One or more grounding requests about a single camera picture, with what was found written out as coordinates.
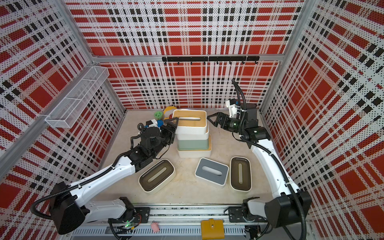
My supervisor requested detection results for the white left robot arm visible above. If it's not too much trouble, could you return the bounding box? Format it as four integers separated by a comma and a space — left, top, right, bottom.
30, 118, 179, 235

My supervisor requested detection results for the yellow leather wallet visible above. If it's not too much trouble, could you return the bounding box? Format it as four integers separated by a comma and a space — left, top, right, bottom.
201, 219, 225, 240

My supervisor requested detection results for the white bamboo-lid box corner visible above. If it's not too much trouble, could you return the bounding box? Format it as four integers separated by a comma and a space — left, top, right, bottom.
173, 110, 208, 135

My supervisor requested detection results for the white bamboo-lid tissue box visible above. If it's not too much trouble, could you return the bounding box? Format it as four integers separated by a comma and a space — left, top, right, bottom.
176, 131, 209, 141
178, 142, 212, 158

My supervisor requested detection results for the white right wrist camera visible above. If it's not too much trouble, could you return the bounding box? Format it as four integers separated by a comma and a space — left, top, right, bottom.
225, 99, 240, 119

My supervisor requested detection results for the cream box dark lid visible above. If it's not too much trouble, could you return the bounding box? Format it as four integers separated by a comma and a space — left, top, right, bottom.
138, 159, 176, 195
230, 157, 253, 193

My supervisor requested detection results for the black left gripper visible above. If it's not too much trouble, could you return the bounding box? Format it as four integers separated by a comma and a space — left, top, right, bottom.
151, 117, 178, 157

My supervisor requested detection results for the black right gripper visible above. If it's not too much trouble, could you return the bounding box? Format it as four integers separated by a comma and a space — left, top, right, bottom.
206, 113, 245, 134

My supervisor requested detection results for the green lid air freshener jar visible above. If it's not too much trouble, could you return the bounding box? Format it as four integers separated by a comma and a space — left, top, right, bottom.
154, 111, 164, 121

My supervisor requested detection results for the small pink object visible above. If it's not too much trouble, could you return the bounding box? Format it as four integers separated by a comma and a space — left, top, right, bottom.
151, 222, 160, 233

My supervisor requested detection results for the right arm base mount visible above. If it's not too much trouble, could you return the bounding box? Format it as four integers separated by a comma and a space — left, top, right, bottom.
224, 207, 267, 223

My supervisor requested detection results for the mint green square tissue box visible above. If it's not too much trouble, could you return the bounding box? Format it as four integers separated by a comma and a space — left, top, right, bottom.
178, 139, 210, 151

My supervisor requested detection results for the black hook rail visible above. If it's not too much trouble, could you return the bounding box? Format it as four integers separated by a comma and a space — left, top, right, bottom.
162, 56, 260, 64

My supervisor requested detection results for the white box grey lid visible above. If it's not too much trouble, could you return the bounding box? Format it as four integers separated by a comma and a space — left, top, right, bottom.
195, 158, 229, 188

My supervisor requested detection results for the blue and white round button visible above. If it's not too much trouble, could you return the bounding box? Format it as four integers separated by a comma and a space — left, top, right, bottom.
157, 120, 164, 128

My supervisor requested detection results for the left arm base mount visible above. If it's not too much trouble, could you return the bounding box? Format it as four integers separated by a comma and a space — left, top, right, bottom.
109, 207, 151, 225

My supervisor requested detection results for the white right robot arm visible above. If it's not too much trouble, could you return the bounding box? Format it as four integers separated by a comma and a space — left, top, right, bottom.
211, 99, 312, 240

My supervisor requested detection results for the white wire mesh shelf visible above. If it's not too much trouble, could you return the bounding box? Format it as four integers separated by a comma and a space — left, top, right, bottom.
45, 66, 109, 129

